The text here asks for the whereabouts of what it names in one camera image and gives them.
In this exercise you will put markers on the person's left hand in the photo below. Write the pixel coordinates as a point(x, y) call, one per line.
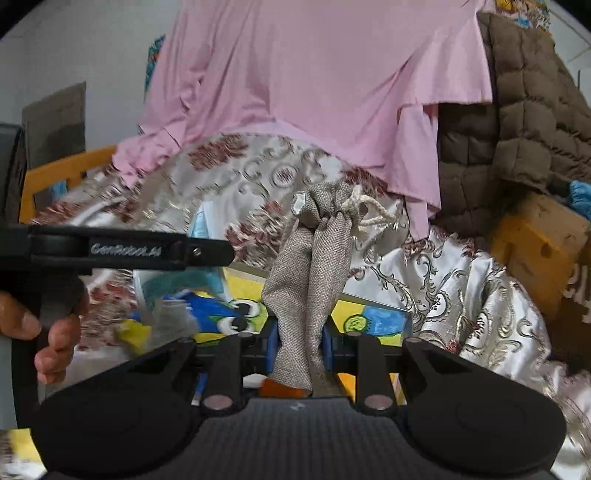
point(62, 350)

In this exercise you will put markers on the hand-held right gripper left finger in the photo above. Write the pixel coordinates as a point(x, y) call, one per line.
point(273, 344)

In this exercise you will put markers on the pink bed sheet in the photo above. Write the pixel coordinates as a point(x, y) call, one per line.
point(300, 69)

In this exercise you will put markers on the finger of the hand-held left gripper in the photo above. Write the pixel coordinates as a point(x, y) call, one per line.
point(210, 251)

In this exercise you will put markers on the wooden bed rail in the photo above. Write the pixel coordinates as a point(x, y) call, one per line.
point(60, 170)

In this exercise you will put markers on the cartoon print tray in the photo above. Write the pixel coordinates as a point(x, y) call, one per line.
point(374, 323)

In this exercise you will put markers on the brown bag with white letters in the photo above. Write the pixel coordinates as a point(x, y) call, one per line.
point(579, 290)

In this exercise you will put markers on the light blue packet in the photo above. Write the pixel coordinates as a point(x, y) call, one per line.
point(59, 188)

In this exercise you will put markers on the floral satin blanket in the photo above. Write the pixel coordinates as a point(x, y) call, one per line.
point(461, 286)

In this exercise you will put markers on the colourful cartoon wall poster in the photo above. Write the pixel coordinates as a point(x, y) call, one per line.
point(521, 14)

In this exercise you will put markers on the light blue cloth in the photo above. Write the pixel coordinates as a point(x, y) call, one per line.
point(581, 191)

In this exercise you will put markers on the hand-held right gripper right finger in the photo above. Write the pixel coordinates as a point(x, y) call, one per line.
point(327, 346)

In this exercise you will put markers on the cardboard box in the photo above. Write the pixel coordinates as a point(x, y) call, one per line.
point(531, 258)

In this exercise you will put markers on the orange plastic tool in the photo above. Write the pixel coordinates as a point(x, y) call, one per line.
point(281, 391)

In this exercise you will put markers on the blue wall poster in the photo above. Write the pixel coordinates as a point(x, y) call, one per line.
point(154, 60)

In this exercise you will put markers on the brown quilted jacket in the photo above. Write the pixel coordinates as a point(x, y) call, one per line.
point(521, 106)

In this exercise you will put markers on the grey door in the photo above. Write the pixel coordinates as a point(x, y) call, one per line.
point(55, 124)

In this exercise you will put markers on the yellow sock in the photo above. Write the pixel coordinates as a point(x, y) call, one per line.
point(134, 334)

